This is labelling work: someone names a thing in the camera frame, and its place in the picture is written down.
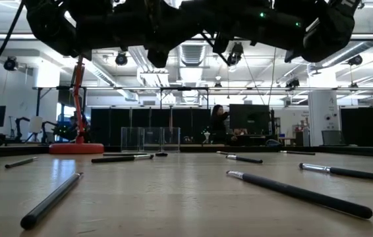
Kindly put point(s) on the long black makeup brush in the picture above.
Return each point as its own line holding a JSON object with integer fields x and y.
{"x": 51, "y": 200}

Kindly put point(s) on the white column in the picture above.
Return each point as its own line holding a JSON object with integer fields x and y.
{"x": 323, "y": 112}

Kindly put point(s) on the clear acrylic brush organizer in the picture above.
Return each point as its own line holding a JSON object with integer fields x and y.
{"x": 150, "y": 140}

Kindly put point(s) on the black pointed-tip makeup brush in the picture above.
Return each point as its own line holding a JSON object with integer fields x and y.
{"x": 305, "y": 194}

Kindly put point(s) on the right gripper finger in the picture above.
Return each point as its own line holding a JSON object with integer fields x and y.
{"x": 208, "y": 16}
{"x": 206, "y": 28}

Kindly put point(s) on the black brush long silver ferrule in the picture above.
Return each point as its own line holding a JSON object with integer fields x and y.
{"x": 354, "y": 173}
{"x": 117, "y": 159}

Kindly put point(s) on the black partition panels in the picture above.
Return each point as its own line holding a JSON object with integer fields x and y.
{"x": 107, "y": 121}
{"x": 358, "y": 126}

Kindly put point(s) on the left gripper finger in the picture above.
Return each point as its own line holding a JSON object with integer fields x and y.
{"x": 181, "y": 31}
{"x": 178, "y": 20}

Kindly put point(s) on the person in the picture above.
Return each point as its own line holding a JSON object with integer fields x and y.
{"x": 218, "y": 126}

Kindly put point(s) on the black ceiling spotlight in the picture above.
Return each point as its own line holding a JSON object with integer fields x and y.
{"x": 292, "y": 82}
{"x": 121, "y": 59}
{"x": 235, "y": 54}
{"x": 355, "y": 60}
{"x": 10, "y": 63}

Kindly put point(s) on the blue-gray bag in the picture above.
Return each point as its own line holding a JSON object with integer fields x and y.
{"x": 273, "y": 143}

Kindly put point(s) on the dark background desk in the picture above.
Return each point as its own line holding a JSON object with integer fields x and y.
{"x": 252, "y": 140}

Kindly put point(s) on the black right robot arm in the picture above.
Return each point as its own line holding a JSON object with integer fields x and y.
{"x": 325, "y": 36}

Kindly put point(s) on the short thin makeup brush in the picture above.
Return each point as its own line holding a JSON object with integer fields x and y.
{"x": 20, "y": 162}

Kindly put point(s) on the red desk lamp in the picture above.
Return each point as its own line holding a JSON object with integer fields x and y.
{"x": 76, "y": 148}

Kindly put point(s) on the silver ceiling ventilation duct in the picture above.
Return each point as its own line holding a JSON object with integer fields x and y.
{"x": 191, "y": 54}

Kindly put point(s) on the black background robot arm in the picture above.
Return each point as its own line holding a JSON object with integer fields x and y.
{"x": 18, "y": 131}
{"x": 45, "y": 131}

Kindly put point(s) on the black brush short silver ferrule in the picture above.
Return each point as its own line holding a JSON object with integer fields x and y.
{"x": 244, "y": 159}

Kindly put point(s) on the white sign board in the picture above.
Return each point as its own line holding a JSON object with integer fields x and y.
{"x": 36, "y": 124}

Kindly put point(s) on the gray office chair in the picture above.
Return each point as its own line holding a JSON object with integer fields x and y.
{"x": 332, "y": 137}

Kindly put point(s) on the black background gantry frame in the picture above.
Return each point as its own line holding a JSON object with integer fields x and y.
{"x": 183, "y": 88}

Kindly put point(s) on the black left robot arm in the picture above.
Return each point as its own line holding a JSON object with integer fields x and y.
{"x": 54, "y": 26}

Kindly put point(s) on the small white figurine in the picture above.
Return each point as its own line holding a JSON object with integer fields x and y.
{"x": 206, "y": 136}

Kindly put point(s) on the black brow comb brush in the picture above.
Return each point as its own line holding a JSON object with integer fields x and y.
{"x": 297, "y": 152}

